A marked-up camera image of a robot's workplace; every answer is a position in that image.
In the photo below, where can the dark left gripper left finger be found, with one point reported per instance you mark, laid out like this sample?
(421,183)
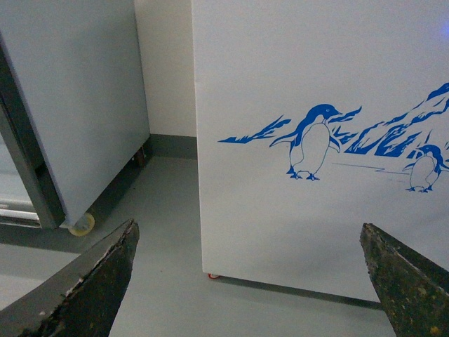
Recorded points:
(83,298)

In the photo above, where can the white chest freezer blue rim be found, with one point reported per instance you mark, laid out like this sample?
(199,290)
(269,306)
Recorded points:
(313,118)

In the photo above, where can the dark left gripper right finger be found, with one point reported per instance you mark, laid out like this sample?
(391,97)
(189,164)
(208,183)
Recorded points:
(412,289)

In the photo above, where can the grey upright fridge cabinet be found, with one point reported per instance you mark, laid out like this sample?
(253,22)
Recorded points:
(79,71)

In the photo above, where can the yellowish caster wheel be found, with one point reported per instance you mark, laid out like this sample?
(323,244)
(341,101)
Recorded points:
(83,226)

